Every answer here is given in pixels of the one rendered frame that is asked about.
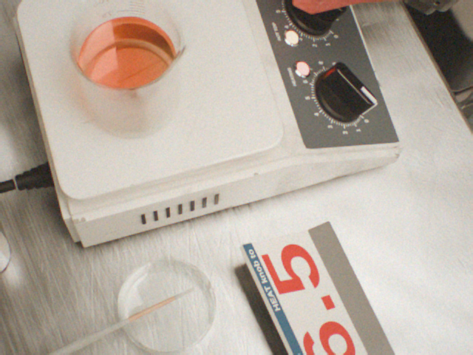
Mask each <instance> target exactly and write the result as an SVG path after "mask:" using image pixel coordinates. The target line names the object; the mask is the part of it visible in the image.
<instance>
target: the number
mask: <svg viewBox="0 0 473 355"><path fill-rule="evenodd" d="M254 248H255V250H256V253H257V255H258V257H259V258H260V260H261V262H262V265H263V267H264V269H265V271H266V273H267V275H268V279H269V280H270V283H271V285H272V286H273V290H274V291H275V292H276V295H277V297H278V298H279V301H280V303H281V305H282V307H283V310H284V312H285V315H286V317H287V319H288V321H289V323H290V326H291V327H292V329H293V331H294V333H295V335H296V338H297V340H298V341H299V344H300V346H301V348H302V351H303V353H304V355H361V353H360V350H359V349H358V346H356V343H355V341H354V339H353V337H352V335H351V333H350V331H349V329H348V327H347V324H346V322H345V320H344V318H343V316H342V314H341V312H340V309H338V306H337V305H336V302H335V300H334V298H333V295H332V294H331V291H330V289H329V287H328V285H327V283H326V281H325V279H324V276H322V273H321V271H320V269H319V267H318V265H317V263H316V261H315V258H314V256H313V254H312V252H311V250H310V247H309V245H308V244H307V242H306V240H305V238H304V236H303V235H301V236H298V237H292V238H288V239H284V240H278V241H274V242H271V243H268V244H264V245H261V246H254Z"/></svg>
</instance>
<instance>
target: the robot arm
mask: <svg viewBox="0 0 473 355"><path fill-rule="evenodd" d="M378 1H400V0H293V5H294V6H295V7H298V8H299V9H301V10H303V11H304V12H306V13H309V14H311V15H313V14H317V13H322V12H326V10H332V9H335V8H339V7H345V6H348V5H351V4H357V3H367V2H378ZM403 1H404V2H405V3H406V4H408V5H411V6H412V7H414V8H415V9H416V10H419V11H421V12H422V13H424V14H431V13H433V12H434V11H436V10H437V11H440V12H446V11H447V10H448V9H449V8H450V7H452V6H453V5H455V4H457V2H458V1H460V0H403Z"/></svg>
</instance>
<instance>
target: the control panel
mask: <svg viewBox="0 0 473 355"><path fill-rule="evenodd" d="M255 1H256V5H257V7H258V10H259V13H260V15H261V17H262V21H263V24H264V26H265V31H266V33H267V36H268V40H269V42H270V46H271V49H272V52H273V56H274V58H275V61H276V63H277V66H278V68H279V72H280V75H281V77H282V82H283V84H284V87H285V91H286V93H287V98H288V100H289V103H290V107H292V110H293V114H294V117H295V119H296V123H297V126H298V128H299V132H300V135H301V137H302V141H303V144H304V145H305V149H327V148H338V147H348V146H359V145H369V144H380V143H396V142H400V141H399V139H398V136H397V133H396V131H395V127H394V124H393V122H392V119H391V116H390V113H389V110H388V109H387V105H386V104H385V101H384V97H383V95H382V92H381V88H380V87H379V84H378V80H377V78H376V75H375V72H374V69H373V67H372V65H371V63H370V59H369V56H368V55H367V51H366V48H365V46H364V42H363V40H362V37H361V34H360V32H359V29H358V25H357V24H356V22H355V19H354V16H353V13H352V10H351V8H350V5H348V6H347V11H346V13H344V14H343V15H342V16H340V17H339V18H337V19H336V20H335V21H334V22H333V23H332V26H331V28H330V30H329V31H328V32H326V33H325V34H324V35H320V36H314V35H309V34H306V33H304V32H302V31H301V30H300V29H299V28H298V27H297V26H296V25H295V24H294V23H293V21H291V20H290V18H289V16H288V14H287V10H286V6H285V0H255ZM288 32H294V33H295V34H297V36H298V38H299V40H298V41H297V43H296V44H294V43H291V42H289V41H288V39H287V37H286V33H288ZM338 61H341V62H343V64H345V65H346V66H347V67H348V68H349V70H350V71H351V72H352V73H353V74H354V75H356V76H357V77H358V78H359V80H360V81H361V82H362V84H363V85H364V86H365V87H366V88H367V89H368V90H369V91H370V92H372V93H373V94H374V96H375V98H376V101H377V102H376V103H377V105H376V106H374V107H373V108H372V109H370V110H368V111H367V113H365V114H364V115H360V116H359V117H358V118H357V119H355V120H354V121H351V122H347V123H345V122H341V121H337V120H335V119H333V118H331V117H330V116H329V115H328V114H327V113H326V112H325V111H324V109H322V108H321V106H320V104H319V102H318V100H317V97H316V88H315V87H316V80H317V78H318V77H319V76H320V75H321V74H322V73H325V72H326V71H328V70H329V69H330V68H331V67H332V66H333V65H334V64H336V62H338ZM299 62H304V63H305V64H306V65H307V66H308V67H309V70H310V71H309V73H308V74H306V75H302V74H301V73H300V72H299V71H298V69H297V64H298V63H299Z"/></svg>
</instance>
